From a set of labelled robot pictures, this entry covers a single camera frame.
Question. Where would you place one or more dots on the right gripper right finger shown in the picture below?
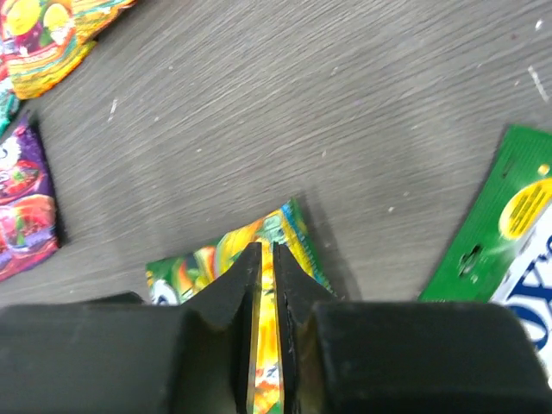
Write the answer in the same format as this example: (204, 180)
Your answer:
(342, 356)

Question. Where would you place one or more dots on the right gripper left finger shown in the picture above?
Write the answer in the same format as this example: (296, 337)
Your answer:
(119, 355)

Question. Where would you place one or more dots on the small purple snack packet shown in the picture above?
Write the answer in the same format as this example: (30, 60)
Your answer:
(28, 204)

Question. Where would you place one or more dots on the yellow green Fox's candy bag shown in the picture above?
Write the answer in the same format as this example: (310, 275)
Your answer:
(502, 252)

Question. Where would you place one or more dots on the orange candy bag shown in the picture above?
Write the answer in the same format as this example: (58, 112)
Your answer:
(43, 41)

